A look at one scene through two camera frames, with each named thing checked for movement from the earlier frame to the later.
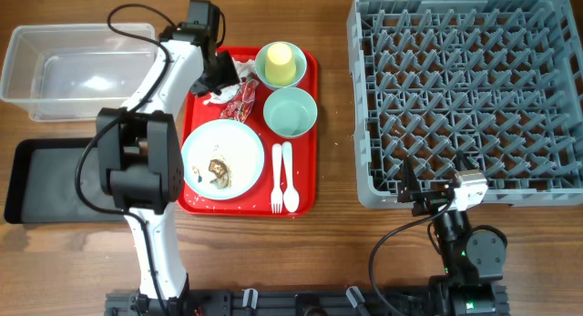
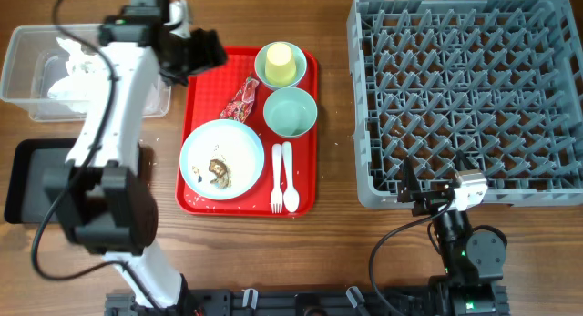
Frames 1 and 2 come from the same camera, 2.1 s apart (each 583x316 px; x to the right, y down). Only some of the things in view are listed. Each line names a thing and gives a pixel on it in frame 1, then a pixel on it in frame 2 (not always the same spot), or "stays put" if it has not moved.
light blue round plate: x=222 y=159 stays put
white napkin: x=230 y=92 -> x=89 y=77
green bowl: x=290 y=112 stays put
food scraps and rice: x=222 y=171 stays put
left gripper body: x=216 y=75 -> x=190 y=55
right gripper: x=411 y=191 stays put
